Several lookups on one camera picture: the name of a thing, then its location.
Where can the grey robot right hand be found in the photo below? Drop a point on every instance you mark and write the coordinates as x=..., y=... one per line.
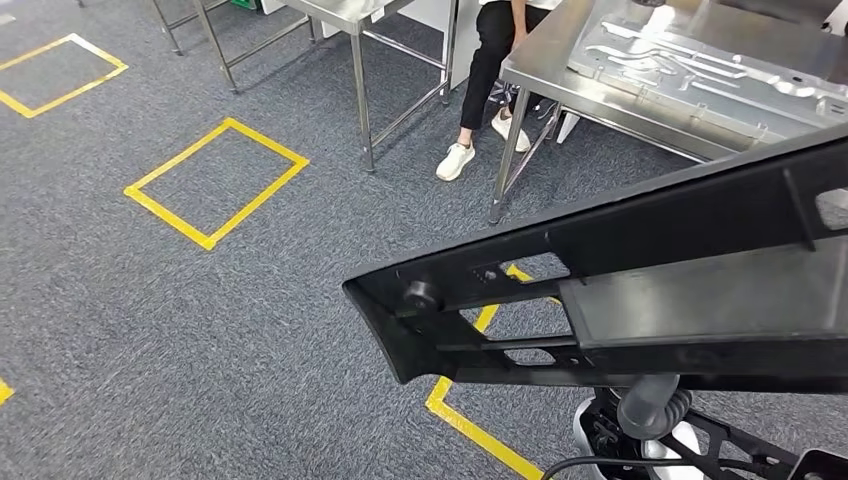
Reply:
x=646, y=404

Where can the black plastic frame part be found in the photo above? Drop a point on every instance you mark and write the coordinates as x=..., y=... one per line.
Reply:
x=662, y=311

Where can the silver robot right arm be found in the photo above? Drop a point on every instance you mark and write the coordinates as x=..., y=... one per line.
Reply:
x=662, y=464

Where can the stainless steel workbench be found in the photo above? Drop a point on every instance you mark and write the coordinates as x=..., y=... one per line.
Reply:
x=550, y=60

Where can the grey metal fixture plate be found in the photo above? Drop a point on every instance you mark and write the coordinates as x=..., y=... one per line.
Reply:
x=662, y=60

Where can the person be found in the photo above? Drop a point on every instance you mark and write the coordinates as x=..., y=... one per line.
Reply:
x=493, y=60

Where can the stainless steel table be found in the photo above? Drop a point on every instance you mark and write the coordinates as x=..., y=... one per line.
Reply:
x=344, y=13

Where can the steel table frame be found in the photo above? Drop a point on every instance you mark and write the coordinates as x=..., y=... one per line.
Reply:
x=213, y=40

